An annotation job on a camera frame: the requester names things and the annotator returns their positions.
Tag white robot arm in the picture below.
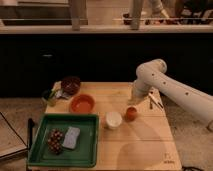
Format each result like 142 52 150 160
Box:
129 59 213 127

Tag red orange bowl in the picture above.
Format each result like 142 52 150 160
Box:
69 94 95 114

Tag dark brown bowl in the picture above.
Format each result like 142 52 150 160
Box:
61 76 81 95

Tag orange red tomato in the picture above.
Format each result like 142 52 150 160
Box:
125 107 137 121

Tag white cup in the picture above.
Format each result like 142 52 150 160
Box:
105 112 122 130

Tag grey blue sponge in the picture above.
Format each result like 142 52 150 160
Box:
62 126 80 149

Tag green plastic tray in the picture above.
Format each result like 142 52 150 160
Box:
28 114 99 168

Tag crumpled silver foil wrapper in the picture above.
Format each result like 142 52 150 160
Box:
55 89 71 100

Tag green glass cup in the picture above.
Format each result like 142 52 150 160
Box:
42 90 57 107

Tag bunch of dark grapes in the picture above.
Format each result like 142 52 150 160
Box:
47 129 63 155

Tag knife with white handle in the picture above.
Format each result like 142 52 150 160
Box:
148 93 164 110

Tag wooden post right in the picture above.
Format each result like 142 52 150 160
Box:
130 0 144 30

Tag wooden post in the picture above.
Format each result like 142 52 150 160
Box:
130 0 144 30
68 0 88 31

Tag wooden post left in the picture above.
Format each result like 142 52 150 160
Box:
68 0 88 31

